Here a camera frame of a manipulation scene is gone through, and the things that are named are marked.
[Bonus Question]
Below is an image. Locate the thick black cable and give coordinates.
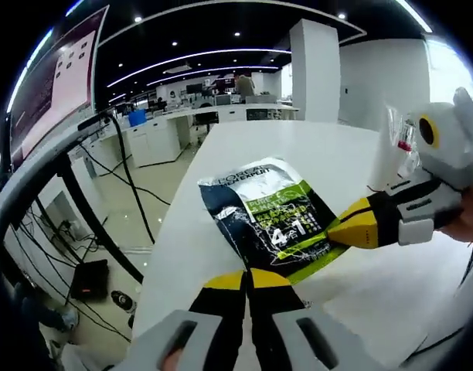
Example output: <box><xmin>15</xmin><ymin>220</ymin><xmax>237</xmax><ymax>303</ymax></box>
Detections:
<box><xmin>100</xmin><ymin>111</ymin><xmax>157</xmax><ymax>245</ymax></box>

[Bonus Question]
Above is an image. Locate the large white skincare tube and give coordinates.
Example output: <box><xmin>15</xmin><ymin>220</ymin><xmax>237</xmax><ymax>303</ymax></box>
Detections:
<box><xmin>377</xmin><ymin>104</ymin><xmax>403</xmax><ymax>189</ymax></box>

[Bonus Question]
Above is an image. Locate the blue plastic bin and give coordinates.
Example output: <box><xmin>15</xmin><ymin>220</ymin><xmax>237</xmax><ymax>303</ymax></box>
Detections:
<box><xmin>128</xmin><ymin>109</ymin><xmax>148</xmax><ymax>127</ymax></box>

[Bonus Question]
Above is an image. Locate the white office desk row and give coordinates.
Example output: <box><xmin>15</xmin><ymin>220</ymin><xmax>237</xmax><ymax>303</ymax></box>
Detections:
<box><xmin>100</xmin><ymin>102</ymin><xmax>299</xmax><ymax>168</ymax></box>

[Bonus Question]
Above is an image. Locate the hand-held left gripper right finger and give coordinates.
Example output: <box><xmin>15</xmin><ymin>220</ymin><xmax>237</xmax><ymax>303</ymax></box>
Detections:
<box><xmin>246</xmin><ymin>269</ymin><xmax>381</xmax><ymax>371</ymax></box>

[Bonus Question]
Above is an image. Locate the black box with red light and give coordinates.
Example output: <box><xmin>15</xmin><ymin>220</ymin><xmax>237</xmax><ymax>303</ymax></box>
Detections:
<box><xmin>70</xmin><ymin>259</ymin><xmax>110</xmax><ymax>301</ymax></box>

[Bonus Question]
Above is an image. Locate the black laptop stand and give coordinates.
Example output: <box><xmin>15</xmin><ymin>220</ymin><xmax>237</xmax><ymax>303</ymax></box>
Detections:
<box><xmin>35</xmin><ymin>162</ymin><xmax>145</xmax><ymax>285</ymax></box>

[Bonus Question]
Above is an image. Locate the black white shoe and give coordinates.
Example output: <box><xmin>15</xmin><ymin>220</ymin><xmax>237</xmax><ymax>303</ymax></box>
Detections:
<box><xmin>111</xmin><ymin>289</ymin><xmax>139</xmax><ymax>311</ymax></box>

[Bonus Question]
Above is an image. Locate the white square pillar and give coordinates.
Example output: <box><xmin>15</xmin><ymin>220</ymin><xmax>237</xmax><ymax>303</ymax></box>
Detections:
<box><xmin>289</xmin><ymin>18</ymin><xmax>341</xmax><ymax>123</ymax></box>

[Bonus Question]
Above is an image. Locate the black office chair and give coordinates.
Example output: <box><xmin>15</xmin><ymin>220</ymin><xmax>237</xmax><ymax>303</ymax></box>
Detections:
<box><xmin>192</xmin><ymin>111</ymin><xmax>219</xmax><ymax>147</ymax></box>

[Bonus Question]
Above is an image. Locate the dark blue green skincare sachet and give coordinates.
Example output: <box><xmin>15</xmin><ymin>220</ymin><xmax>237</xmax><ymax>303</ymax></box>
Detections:
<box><xmin>197</xmin><ymin>156</ymin><xmax>348</xmax><ymax>286</ymax></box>

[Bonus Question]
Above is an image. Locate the monitor with pink screen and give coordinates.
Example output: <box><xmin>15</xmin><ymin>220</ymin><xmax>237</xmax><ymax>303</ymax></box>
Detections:
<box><xmin>0</xmin><ymin>4</ymin><xmax>117</xmax><ymax>248</ymax></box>

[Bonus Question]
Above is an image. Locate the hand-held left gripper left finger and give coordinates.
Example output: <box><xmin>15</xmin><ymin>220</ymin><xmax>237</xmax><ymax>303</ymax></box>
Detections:
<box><xmin>130</xmin><ymin>270</ymin><xmax>248</xmax><ymax>371</ymax></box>

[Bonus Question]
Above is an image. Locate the person's left hand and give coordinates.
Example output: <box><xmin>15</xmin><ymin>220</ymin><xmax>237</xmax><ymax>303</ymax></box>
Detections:
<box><xmin>161</xmin><ymin>349</ymin><xmax>182</xmax><ymax>371</ymax></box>

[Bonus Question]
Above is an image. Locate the dark trouser leg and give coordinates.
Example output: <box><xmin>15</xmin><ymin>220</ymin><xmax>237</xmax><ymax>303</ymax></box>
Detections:
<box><xmin>12</xmin><ymin>280</ymin><xmax>81</xmax><ymax>337</ymax></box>

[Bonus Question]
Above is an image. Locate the white side desk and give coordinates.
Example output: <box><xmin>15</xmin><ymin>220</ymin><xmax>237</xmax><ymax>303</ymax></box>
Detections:
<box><xmin>4</xmin><ymin>185</ymin><xmax>94</xmax><ymax>279</ymax></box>

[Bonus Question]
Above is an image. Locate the person's right hand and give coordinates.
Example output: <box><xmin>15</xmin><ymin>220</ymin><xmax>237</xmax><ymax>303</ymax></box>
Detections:
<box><xmin>434</xmin><ymin>184</ymin><xmax>473</xmax><ymax>243</ymax></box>

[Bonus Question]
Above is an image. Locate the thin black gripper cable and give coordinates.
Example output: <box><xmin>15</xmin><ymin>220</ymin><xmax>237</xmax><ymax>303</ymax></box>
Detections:
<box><xmin>456</xmin><ymin>239</ymin><xmax>473</xmax><ymax>288</ymax></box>

